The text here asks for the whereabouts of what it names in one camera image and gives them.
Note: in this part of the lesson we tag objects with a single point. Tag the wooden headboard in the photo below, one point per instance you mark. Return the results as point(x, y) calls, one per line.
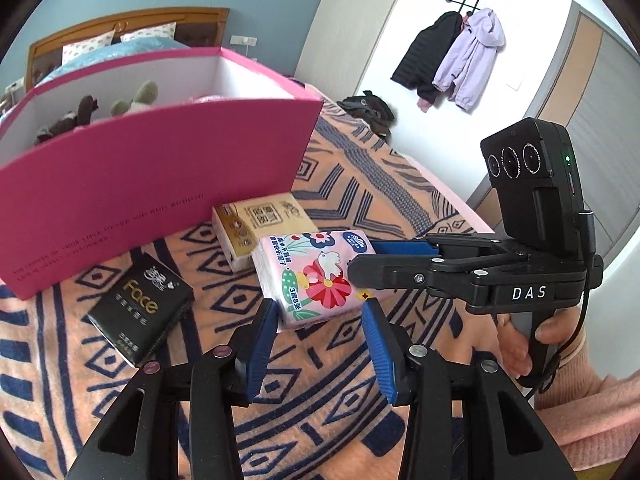
point(196, 26)

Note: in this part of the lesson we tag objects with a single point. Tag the grey framed door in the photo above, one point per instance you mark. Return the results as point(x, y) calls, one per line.
point(592, 88)

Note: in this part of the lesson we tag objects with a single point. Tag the blue duvet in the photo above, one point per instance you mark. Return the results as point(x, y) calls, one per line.
point(110, 55)

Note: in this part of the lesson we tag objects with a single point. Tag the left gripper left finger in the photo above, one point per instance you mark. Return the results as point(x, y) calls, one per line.
point(137, 438)

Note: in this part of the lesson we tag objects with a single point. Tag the yellow tissue pack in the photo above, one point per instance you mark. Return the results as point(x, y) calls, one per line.
point(239, 226)

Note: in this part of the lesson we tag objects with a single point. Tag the left patterned pillow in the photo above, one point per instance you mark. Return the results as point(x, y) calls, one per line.
point(78, 48)

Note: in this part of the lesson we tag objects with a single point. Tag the black wall coat hooks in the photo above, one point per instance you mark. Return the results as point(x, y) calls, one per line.
point(465, 6)

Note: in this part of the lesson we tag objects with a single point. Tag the orange patterned blanket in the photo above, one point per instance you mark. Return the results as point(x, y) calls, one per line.
point(319, 414)

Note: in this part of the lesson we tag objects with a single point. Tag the white wall socket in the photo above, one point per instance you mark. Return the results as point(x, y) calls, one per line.
point(246, 41)

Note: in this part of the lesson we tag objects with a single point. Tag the lilac hooded jacket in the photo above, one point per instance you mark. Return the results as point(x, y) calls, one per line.
point(466, 68)

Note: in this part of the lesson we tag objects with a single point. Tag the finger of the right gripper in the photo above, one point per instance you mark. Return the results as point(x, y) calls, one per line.
point(408, 272)
point(404, 248)

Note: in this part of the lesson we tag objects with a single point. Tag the dark brown plush toy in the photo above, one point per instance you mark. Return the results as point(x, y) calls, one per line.
point(82, 117)

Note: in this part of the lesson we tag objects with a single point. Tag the black Face tissue pack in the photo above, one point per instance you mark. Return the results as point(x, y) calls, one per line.
point(139, 311)

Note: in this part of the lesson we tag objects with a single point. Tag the pink floral tissue pack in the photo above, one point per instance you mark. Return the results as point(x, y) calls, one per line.
point(306, 275)

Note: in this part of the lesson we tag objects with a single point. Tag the black puffer jacket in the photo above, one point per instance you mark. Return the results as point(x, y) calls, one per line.
point(418, 66)

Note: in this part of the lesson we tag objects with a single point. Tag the pink cardboard box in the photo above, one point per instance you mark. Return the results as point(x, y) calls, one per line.
point(223, 128)

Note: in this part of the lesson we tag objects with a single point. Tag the right patterned pillow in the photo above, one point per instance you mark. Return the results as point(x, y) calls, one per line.
point(167, 30)

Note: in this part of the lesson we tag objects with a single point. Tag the patterned pillow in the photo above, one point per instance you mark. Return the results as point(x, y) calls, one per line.
point(167, 30)
point(78, 48)

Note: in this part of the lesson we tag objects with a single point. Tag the green turtle plush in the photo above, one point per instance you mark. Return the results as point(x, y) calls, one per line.
point(145, 97)

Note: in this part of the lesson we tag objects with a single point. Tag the black camera box right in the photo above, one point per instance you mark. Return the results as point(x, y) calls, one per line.
point(533, 168)

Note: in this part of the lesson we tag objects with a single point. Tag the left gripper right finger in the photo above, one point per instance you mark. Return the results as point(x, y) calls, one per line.
point(503, 436)

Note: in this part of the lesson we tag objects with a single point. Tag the pink sleeved right forearm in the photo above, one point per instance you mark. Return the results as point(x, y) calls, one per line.
point(594, 419)

